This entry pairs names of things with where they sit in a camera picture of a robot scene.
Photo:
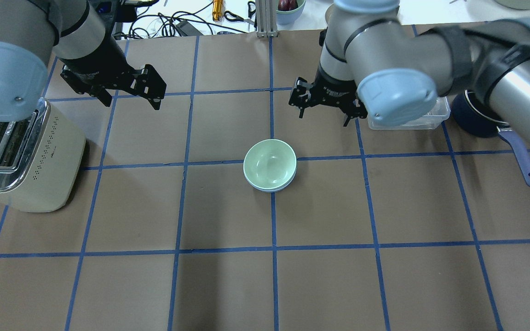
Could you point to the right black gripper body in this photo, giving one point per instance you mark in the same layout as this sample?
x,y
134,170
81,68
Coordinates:
x,y
334,86

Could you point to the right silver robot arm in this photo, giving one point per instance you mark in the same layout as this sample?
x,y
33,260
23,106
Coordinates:
x,y
370,67

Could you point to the orange handled tool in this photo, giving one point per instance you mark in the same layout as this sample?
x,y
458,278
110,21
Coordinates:
x,y
218,10

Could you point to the green bowl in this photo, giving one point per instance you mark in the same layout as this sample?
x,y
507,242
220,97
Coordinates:
x,y
270,157

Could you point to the clear plastic food container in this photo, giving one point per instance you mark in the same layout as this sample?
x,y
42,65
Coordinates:
x,y
429,121

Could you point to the cream steel toaster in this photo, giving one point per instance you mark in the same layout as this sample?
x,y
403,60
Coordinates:
x,y
40,157

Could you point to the teal bowl with fruit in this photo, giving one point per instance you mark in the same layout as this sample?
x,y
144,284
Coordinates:
x,y
288,11

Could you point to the scissors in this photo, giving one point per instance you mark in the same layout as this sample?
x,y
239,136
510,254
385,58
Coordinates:
x,y
248,18

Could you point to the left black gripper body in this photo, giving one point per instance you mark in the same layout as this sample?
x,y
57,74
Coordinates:
x,y
95,58

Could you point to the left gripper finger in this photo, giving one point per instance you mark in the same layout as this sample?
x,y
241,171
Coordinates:
x,y
155,102
104,97

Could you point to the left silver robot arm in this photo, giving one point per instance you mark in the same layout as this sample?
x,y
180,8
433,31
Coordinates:
x,y
31,31

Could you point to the aluminium frame post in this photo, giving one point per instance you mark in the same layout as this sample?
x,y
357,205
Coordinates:
x,y
266,18

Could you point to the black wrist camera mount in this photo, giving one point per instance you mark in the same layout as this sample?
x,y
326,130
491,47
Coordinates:
x,y
112,11

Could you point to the blue bowl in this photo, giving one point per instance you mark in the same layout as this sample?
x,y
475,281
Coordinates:
x,y
269,183

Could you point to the dark blue saucepan with lid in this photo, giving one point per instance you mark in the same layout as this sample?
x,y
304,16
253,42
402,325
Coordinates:
x,y
479,120

